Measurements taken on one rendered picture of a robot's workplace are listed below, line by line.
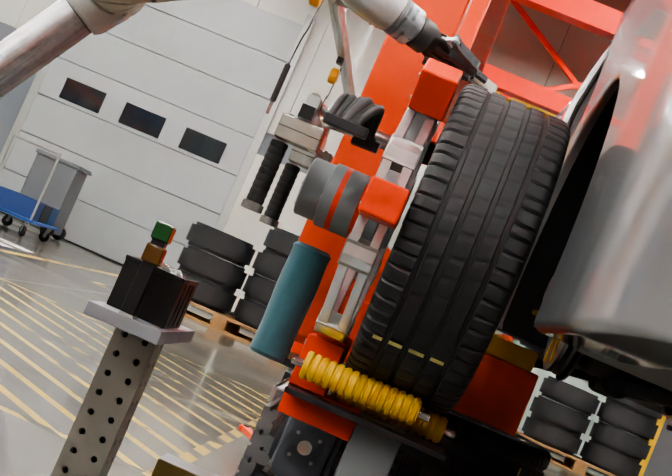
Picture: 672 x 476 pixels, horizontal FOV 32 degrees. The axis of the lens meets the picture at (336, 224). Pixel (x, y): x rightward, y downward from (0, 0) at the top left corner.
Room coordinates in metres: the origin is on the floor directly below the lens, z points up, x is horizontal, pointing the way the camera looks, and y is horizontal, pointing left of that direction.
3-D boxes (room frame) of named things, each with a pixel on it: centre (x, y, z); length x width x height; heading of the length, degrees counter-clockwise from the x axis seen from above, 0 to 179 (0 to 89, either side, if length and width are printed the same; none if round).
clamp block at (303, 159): (2.64, 0.11, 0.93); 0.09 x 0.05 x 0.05; 86
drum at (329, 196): (2.46, -0.01, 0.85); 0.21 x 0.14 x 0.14; 86
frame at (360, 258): (2.46, -0.08, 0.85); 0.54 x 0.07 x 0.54; 176
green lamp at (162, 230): (2.47, 0.33, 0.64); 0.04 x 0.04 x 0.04; 86
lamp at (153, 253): (2.47, 0.33, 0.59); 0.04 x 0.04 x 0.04; 86
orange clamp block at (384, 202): (2.14, -0.06, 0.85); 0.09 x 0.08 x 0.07; 176
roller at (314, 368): (2.33, -0.17, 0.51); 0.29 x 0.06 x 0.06; 86
